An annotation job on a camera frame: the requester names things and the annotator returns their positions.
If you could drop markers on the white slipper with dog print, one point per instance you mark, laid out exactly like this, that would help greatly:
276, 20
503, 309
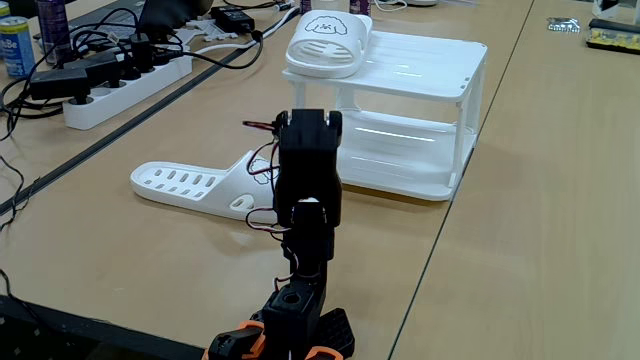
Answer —
325, 45
190, 185

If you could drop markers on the white plastic shoe rack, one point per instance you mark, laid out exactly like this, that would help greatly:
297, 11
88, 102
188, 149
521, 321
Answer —
420, 65

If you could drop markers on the purple drink can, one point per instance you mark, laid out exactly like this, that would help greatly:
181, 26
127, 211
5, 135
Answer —
52, 30
305, 5
360, 6

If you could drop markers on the white paper cup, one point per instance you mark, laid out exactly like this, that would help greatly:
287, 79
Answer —
325, 4

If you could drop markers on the black power adapter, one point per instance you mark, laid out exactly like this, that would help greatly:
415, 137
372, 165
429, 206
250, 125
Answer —
97, 67
57, 82
232, 19

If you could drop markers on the white printed plastic part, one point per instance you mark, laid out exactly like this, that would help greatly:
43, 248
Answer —
210, 30

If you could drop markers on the black power plug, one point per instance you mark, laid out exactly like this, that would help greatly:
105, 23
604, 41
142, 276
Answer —
141, 52
161, 56

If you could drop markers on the white flat device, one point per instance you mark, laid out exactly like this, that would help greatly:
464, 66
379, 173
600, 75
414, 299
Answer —
421, 2

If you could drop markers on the white power strip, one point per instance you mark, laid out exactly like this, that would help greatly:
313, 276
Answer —
125, 97

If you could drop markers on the black laptop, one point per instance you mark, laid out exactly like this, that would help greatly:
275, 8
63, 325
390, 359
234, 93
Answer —
165, 15

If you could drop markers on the black and yellow box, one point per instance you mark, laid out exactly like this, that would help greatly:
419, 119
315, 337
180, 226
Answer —
610, 39

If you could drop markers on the blue drink can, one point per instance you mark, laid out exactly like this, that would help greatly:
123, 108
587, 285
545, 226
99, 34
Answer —
17, 50

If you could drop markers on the white box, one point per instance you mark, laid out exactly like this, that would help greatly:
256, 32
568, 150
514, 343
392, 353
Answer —
615, 10

